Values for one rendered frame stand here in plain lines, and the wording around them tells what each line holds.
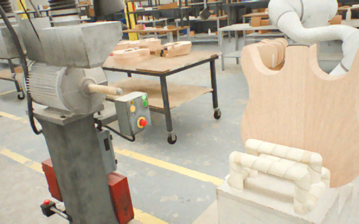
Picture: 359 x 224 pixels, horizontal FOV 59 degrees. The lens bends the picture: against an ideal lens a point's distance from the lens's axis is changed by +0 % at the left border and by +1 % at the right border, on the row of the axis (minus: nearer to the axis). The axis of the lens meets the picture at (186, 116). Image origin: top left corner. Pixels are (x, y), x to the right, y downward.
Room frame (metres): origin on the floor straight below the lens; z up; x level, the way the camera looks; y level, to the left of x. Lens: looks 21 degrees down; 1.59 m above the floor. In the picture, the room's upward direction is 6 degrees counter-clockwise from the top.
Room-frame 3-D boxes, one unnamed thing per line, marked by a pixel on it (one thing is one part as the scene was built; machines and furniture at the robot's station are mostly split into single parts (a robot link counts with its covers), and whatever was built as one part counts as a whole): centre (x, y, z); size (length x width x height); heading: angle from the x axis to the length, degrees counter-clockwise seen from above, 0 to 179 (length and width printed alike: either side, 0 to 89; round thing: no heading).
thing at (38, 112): (1.57, 0.63, 1.11); 0.36 x 0.24 x 0.04; 50
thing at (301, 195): (0.59, -0.24, 1.15); 0.03 x 0.03 x 0.09
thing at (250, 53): (0.88, -0.21, 1.40); 0.07 x 0.04 x 0.09; 49
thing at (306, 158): (0.70, -0.23, 1.20); 0.20 x 0.03 x 0.03; 49
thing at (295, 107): (0.79, -0.31, 1.25); 0.35 x 0.04 x 0.40; 49
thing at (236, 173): (0.70, -0.11, 1.15); 0.03 x 0.03 x 0.09
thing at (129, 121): (1.65, 0.35, 0.99); 0.24 x 0.21 x 0.26; 50
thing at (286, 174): (0.64, -0.18, 1.20); 0.20 x 0.03 x 0.03; 49
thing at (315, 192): (0.61, -0.27, 1.12); 0.11 x 0.03 x 0.03; 140
